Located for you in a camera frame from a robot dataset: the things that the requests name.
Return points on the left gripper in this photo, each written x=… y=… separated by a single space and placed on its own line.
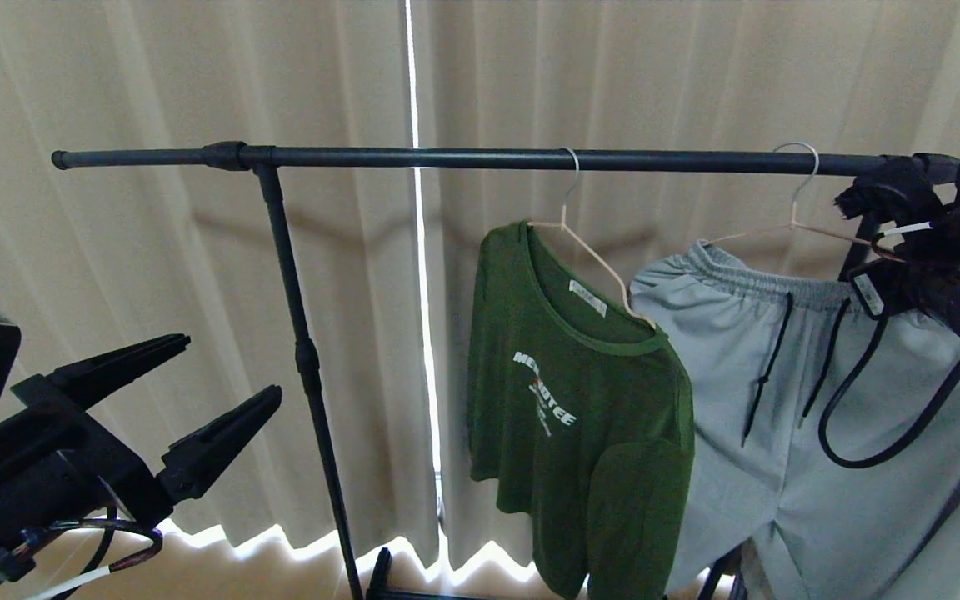
x=38 y=475

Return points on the pink clothes hanger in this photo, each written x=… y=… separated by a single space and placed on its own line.
x=793 y=208
x=588 y=250

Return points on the pale grey garment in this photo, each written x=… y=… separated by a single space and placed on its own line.
x=822 y=500

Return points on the green printed shirt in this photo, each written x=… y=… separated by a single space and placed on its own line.
x=547 y=483

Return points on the black clothes rack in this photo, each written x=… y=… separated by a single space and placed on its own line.
x=447 y=157

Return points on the beige curtain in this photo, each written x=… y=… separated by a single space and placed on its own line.
x=155 y=292

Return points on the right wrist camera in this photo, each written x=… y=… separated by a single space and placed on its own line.
x=888 y=192

